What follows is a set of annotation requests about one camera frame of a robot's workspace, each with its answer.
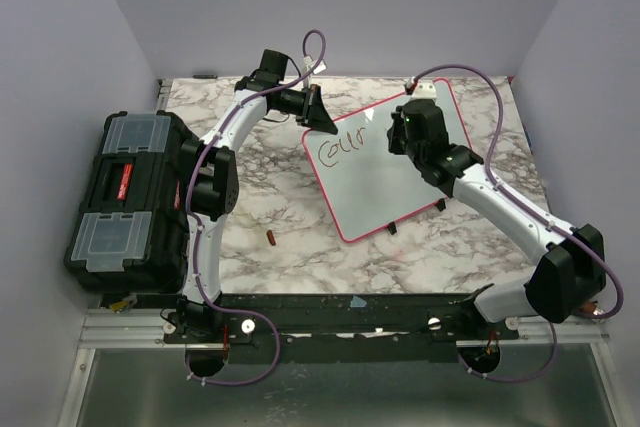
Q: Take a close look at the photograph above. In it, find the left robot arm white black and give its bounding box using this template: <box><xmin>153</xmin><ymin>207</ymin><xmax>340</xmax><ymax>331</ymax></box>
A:
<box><xmin>172</xmin><ymin>49</ymin><xmax>338</xmax><ymax>342</ymax></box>

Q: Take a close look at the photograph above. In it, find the black toolbox with clear lids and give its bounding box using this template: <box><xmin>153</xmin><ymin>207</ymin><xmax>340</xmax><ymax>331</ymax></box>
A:
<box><xmin>64</xmin><ymin>111</ymin><xmax>195</xmax><ymax>294</ymax></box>

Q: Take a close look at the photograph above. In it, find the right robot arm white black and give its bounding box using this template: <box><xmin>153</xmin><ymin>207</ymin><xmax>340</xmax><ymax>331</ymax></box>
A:
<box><xmin>387</xmin><ymin>99</ymin><xmax>606</xmax><ymax>339</ymax></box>

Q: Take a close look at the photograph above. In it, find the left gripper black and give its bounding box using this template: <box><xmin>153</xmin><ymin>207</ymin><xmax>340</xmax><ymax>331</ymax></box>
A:
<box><xmin>273</xmin><ymin>84</ymin><xmax>338</xmax><ymax>134</ymax></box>

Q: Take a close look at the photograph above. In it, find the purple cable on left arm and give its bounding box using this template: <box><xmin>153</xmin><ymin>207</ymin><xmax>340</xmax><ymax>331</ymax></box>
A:
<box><xmin>184</xmin><ymin>29</ymin><xmax>330</xmax><ymax>388</ymax></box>

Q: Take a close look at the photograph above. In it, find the dark red marker cap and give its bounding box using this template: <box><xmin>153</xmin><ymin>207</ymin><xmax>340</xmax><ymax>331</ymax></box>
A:
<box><xmin>266</xmin><ymin>230</ymin><xmax>277</xmax><ymax>246</ymax></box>

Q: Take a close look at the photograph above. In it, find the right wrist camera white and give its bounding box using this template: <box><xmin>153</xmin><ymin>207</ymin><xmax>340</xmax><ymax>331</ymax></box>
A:
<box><xmin>404</xmin><ymin>77</ymin><xmax>437</xmax><ymax>101</ymax></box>

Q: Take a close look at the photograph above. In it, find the whiteboard with pink frame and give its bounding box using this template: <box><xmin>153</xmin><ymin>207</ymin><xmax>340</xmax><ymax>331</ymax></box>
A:
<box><xmin>302</xmin><ymin>92</ymin><xmax>446</xmax><ymax>243</ymax></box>

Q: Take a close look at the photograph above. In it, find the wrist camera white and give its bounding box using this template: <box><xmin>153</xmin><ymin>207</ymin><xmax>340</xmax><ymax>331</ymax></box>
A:
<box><xmin>404</xmin><ymin>77</ymin><xmax>437</xmax><ymax>101</ymax></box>
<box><xmin>301</xmin><ymin>55</ymin><xmax>327</xmax><ymax>89</ymax></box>

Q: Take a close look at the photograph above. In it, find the black whiteboard stand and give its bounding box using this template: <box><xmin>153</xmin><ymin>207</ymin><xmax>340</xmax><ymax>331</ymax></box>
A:
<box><xmin>387</xmin><ymin>198</ymin><xmax>446</xmax><ymax>235</ymax></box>

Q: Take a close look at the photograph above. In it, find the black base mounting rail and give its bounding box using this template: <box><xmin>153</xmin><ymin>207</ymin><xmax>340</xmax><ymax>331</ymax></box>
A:
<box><xmin>164</xmin><ymin>294</ymin><xmax>519</xmax><ymax>364</ymax></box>

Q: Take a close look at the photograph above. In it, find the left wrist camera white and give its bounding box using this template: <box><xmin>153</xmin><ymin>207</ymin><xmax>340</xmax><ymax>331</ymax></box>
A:
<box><xmin>301</xmin><ymin>55</ymin><xmax>327</xmax><ymax>89</ymax></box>

